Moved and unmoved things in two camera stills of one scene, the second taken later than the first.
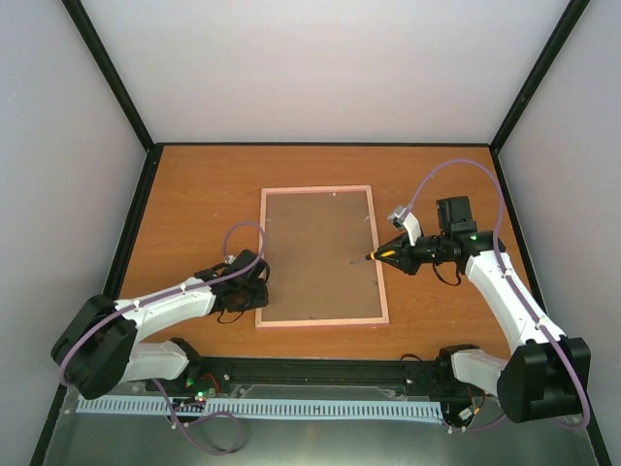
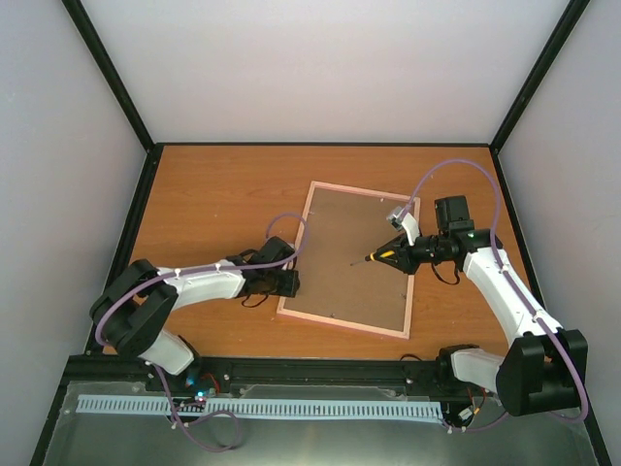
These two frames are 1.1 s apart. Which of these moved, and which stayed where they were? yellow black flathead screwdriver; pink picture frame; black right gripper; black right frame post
Moved: pink picture frame
Stayed: black right frame post; yellow black flathead screwdriver; black right gripper
